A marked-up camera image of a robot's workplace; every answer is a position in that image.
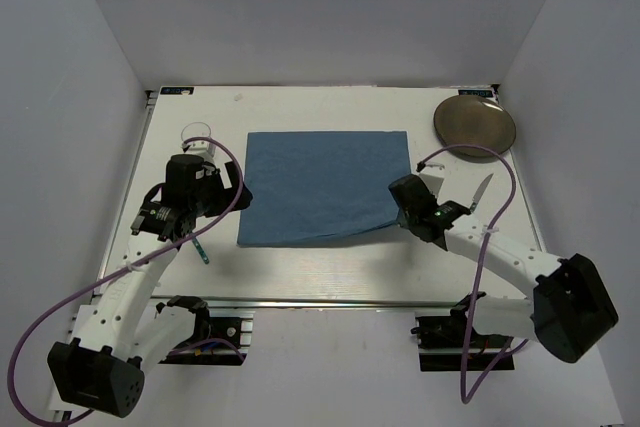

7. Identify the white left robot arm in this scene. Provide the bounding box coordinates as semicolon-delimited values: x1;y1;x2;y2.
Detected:
47;153;253;418

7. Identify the dark round plate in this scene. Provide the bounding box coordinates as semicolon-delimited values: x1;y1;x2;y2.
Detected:
433;95;516;158

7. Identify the knife with green handle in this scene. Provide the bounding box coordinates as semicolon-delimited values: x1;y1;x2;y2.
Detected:
469;173;494;214

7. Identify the fork with green handle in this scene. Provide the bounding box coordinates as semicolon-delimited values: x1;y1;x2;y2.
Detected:
191;237;210;265

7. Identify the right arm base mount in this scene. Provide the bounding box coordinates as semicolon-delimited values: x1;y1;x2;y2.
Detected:
411;316;507;372

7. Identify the clear drinking glass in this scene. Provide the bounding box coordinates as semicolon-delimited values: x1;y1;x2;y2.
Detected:
181;122;212;148

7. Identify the blue label sticker left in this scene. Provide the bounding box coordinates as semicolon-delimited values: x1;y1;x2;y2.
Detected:
159;86;194;95

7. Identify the blue cloth napkin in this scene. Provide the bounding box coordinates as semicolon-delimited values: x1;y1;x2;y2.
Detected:
237;131;411;247

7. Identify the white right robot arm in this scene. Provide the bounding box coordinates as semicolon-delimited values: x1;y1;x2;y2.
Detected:
389;174;619;363

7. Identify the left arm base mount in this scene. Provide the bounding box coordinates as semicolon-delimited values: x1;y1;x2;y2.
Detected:
155;297;253;366

